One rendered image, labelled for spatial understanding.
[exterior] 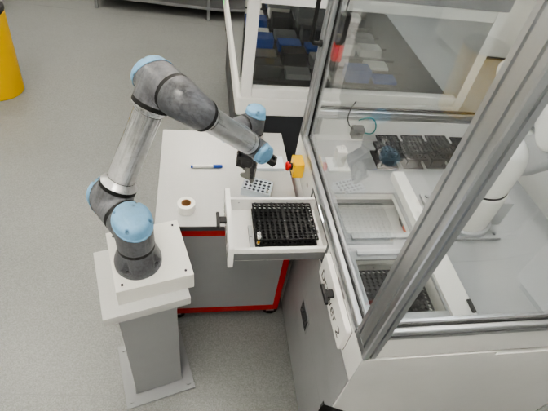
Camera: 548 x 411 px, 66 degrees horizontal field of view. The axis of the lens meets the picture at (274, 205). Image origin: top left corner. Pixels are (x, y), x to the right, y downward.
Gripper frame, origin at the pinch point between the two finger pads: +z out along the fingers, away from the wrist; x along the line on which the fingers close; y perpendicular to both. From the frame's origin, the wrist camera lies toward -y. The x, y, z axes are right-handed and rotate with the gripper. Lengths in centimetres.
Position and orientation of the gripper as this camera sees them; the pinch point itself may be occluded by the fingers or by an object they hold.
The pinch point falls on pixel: (253, 179)
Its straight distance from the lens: 180.3
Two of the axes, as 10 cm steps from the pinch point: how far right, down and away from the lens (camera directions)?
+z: -1.3, 6.9, 7.1
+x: -1.8, 6.9, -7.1
